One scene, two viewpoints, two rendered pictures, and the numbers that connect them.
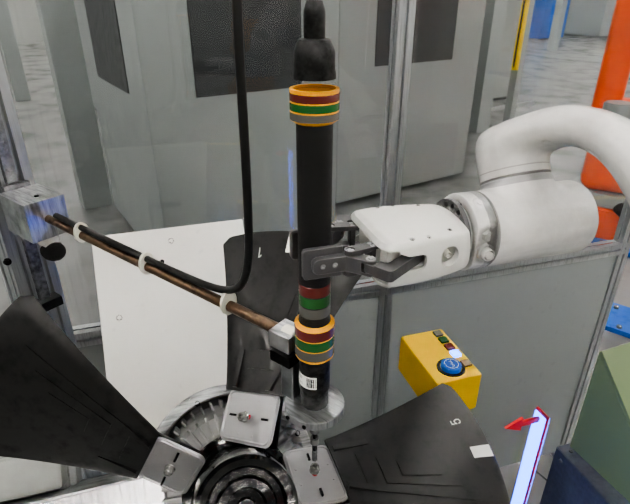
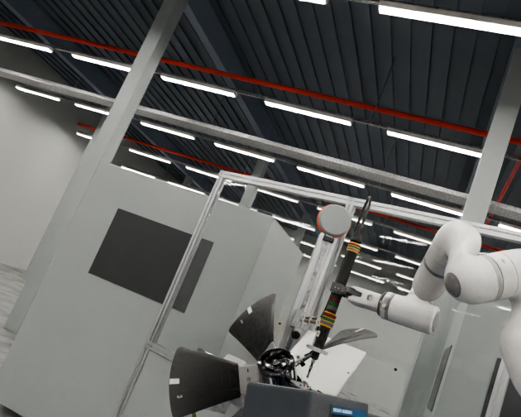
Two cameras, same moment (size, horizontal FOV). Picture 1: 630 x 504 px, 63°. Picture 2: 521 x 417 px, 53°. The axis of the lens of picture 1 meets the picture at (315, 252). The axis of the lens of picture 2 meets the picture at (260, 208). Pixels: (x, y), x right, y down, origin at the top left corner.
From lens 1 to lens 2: 1.46 m
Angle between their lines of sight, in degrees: 64
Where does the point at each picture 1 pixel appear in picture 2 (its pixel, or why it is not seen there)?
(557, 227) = (413, 309)
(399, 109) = (504, 374)
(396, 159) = (495, 406)
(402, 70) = not seen: hidden behind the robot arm
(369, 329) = not seen: outside the picture
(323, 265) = (336, 287)
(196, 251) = (339, 352)
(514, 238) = (395, 304)
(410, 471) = not seen: hidden behind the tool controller
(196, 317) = (320, 370)
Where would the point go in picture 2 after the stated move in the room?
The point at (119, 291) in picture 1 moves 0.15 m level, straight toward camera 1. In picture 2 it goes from (303, 347) to (289, 343)
